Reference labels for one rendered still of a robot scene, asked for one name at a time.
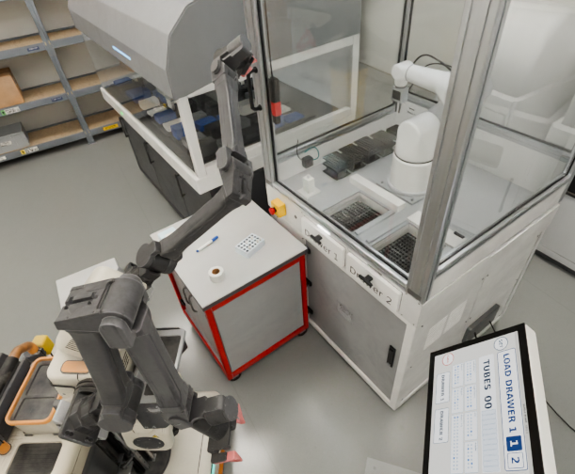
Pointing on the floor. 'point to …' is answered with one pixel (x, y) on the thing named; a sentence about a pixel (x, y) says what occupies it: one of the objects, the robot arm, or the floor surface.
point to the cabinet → (356, 347)
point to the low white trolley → (243, 289)
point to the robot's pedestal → (79, 279)
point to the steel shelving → (49, 92)
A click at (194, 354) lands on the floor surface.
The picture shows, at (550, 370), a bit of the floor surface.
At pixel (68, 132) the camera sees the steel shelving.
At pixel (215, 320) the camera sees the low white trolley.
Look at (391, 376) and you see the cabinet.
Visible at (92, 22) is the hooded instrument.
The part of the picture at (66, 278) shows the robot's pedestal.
